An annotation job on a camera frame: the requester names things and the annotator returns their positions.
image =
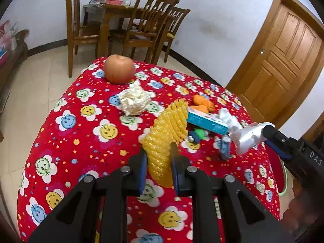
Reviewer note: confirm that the wooden dining chair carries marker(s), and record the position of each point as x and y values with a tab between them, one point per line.
67	17
151	12
77	5

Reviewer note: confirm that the crumpled white paper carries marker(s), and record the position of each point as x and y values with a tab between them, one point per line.
226	116

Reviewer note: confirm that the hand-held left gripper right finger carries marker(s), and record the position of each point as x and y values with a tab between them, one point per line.
176	168

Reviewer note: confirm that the pile of colourful boxes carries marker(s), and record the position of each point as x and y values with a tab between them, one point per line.
6	40

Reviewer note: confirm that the red flat box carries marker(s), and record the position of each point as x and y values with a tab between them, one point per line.
115	2

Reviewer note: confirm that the teal flat carton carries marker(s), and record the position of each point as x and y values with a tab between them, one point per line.
205	120

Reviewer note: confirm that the wooden dining table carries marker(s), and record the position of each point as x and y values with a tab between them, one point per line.
102	38

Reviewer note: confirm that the red bin with green rim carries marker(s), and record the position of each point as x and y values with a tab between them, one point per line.
284	179

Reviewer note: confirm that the wooden door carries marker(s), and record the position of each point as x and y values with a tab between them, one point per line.
286	63
258	43

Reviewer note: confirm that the orange candy-shaped toy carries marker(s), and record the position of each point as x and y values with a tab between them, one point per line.
203	103

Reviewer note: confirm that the wooden chair with yellow cushion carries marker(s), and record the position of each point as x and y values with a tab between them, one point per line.
177	17

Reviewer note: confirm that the dark wooden shelf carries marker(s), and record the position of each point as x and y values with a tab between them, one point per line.
10	73

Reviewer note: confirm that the red smiley print tablecloth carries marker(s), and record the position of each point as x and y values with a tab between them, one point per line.
101	144

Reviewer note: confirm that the silver white packet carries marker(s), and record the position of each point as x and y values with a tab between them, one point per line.
249	138

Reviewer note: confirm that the person's right hand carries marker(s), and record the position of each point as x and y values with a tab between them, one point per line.
295	215

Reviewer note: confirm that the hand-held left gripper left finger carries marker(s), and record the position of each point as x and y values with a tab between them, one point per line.
143	174

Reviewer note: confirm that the green and blue toy figure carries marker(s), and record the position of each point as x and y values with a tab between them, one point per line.
200	133

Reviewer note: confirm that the yellow foam fruit net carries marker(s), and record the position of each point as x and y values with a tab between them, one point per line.
164	131

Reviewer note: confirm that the red apple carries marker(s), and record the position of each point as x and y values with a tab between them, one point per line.
119	68

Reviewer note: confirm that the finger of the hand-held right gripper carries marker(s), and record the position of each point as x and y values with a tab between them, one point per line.
277	150
278	136

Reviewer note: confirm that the crumpled white tissue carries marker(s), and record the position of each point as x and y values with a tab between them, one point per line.
135	100

